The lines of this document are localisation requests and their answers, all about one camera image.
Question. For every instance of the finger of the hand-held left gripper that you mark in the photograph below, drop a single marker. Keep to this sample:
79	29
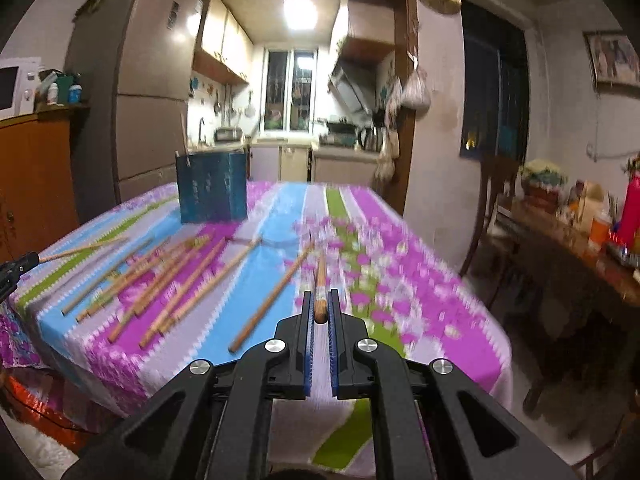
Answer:
22	262

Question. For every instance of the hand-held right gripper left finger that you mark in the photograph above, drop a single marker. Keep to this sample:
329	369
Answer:
309	360

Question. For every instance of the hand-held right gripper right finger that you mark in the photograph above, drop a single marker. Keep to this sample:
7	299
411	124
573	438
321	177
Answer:
336	360

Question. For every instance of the wooden chopstick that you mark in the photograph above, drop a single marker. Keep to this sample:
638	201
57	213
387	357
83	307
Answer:
270	301
80	249
320	290

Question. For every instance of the bunch of wooden chopsticks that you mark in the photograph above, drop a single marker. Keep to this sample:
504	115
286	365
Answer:
165	270

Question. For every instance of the blue perforated chopstick holder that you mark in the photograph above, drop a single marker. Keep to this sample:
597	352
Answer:
210	190

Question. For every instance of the orange wooden cabinet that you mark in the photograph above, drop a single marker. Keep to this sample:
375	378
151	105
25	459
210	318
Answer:
35	185

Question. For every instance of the floral striped tablecloth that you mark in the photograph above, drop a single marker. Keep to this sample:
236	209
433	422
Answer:
425	310

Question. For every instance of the red foil box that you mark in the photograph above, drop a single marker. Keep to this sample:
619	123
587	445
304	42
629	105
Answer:
45	412

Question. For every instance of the small white bottle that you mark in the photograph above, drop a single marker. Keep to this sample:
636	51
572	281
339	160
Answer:
52	94

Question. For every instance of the white jar with blue label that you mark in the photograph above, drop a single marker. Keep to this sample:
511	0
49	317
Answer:
75	95

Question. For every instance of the white microwave oven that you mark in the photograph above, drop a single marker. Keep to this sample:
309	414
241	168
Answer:
15	85

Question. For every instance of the green container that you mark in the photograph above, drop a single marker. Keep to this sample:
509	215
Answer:
64	87

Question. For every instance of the kitchen counter cabinets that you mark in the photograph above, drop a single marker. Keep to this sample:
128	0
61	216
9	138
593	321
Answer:
295	162

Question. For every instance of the wooden chair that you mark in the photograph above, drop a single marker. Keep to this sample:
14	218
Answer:
487	220

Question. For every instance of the hanging white bags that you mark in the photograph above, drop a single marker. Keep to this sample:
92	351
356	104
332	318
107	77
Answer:
387	160

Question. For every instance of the brown refrigerator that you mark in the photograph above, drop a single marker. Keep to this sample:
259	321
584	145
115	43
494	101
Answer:
150	85

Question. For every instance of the steel electric kettle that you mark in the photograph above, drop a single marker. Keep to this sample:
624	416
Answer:
369	139

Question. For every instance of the toaster oven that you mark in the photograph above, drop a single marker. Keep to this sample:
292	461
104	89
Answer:
228	135

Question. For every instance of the dark wooden side table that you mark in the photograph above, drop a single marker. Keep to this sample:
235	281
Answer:
565	280

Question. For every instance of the kitchen window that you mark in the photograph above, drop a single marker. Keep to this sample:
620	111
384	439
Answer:
290	90

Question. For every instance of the box of flowers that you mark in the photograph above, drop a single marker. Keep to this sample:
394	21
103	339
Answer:
542	182

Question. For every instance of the range hood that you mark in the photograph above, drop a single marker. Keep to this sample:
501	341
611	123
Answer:
350	87

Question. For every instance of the hanging clear plastic bag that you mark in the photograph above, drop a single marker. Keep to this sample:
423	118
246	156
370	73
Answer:
415	92

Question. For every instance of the orange cup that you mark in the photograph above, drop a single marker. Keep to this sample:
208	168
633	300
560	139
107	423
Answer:
599	232

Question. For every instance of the dark window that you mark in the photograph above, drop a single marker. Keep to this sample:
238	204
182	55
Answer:
492	85

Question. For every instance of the red thermos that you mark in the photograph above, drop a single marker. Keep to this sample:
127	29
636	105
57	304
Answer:
631	210

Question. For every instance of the wooden cabinet above hood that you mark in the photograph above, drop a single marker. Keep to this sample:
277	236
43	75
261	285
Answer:
367	30

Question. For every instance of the square ceiling light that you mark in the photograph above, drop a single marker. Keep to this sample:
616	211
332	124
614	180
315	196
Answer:
300	14

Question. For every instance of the cream wall cabinets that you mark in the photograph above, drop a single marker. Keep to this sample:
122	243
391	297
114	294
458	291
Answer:
222	42

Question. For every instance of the framed wall picture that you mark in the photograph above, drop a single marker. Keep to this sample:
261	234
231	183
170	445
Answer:
612	60

